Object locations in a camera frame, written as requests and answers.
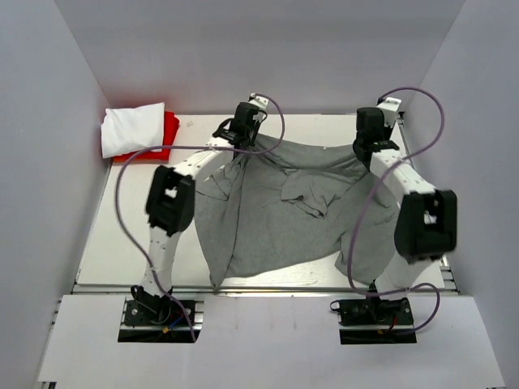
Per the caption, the white folded t shirt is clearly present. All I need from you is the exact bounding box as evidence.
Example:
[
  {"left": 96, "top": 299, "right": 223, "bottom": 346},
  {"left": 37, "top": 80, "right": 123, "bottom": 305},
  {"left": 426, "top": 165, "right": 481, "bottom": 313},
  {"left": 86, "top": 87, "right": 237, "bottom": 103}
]
[{"left": 101, "top": 102, "right": 165, "bottom": 159}]

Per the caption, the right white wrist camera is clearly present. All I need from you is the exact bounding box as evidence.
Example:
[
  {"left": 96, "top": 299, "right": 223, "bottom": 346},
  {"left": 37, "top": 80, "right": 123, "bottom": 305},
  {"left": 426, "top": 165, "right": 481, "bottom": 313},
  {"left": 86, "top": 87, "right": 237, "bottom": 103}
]
[{"left": 376, "top": 96, "right": 402, "bottom": 129}]

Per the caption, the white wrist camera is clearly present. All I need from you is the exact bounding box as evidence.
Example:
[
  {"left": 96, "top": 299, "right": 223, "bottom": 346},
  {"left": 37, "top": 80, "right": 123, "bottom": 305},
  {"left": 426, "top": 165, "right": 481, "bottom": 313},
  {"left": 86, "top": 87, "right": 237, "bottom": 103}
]
[
  {"left": 248, "top": 93, "right": 270, "bottom": 111},
  {"left": 376, "top": 96, "right": 402, "bottom": 129}
]

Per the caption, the aluminium table rail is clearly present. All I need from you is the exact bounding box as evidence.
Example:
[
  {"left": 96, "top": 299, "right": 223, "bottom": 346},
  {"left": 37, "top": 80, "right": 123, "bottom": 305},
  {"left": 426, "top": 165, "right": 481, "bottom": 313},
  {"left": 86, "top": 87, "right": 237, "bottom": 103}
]
[{"left": 72, "top": 284, "right": 459, "bottom": 295}]

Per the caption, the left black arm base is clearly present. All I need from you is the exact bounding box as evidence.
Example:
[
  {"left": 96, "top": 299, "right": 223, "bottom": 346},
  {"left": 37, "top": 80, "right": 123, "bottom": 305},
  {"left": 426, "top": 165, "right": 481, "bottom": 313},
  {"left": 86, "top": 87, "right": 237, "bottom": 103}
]
[{"left": 118, "top": 285, "right": 203, "bottom": 344}]

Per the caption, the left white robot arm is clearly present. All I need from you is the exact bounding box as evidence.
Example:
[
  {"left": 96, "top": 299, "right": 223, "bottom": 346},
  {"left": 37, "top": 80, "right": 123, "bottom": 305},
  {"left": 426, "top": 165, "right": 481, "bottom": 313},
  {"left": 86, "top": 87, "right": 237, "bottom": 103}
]
[{"left": 135, "top": 95, "right": 269, "bottom": 323}]

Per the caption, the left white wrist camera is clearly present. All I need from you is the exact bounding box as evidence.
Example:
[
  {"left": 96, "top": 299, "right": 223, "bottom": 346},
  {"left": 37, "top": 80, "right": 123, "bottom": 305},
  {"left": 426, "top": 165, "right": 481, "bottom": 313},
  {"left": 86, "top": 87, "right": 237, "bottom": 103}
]
[{"left": 248, "top": 93, "right": 270, "bottom": 111}]

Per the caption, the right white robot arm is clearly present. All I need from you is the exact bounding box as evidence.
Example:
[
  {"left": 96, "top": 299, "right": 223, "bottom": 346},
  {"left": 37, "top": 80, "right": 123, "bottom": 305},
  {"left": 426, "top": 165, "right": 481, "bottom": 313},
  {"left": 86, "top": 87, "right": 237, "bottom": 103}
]
[{"left": 353, "top": 102, "right": 457, "bottom": 323}]

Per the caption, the grey t shirt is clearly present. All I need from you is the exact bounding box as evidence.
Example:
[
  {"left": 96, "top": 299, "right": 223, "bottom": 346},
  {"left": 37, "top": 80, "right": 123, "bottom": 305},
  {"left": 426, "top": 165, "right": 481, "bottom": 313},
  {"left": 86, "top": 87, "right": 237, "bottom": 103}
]
[{"left": 195, "top": 135, "right": 399, "bottom": 286}]

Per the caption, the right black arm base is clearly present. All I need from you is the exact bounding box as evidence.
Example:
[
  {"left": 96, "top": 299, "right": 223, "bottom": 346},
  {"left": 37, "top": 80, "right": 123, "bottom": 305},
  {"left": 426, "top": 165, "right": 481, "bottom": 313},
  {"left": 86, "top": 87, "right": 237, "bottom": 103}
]
[{"left": 329, "top": 297, "right": 417, "bottom": 345}]

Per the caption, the red folded t shirt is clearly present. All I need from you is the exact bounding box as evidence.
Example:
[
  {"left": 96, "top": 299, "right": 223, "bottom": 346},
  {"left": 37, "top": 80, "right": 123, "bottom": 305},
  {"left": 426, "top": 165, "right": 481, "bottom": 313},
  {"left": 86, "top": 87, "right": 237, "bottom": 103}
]
[{"left": 113, "top": 111, "right": 180, "bottom": 164}]

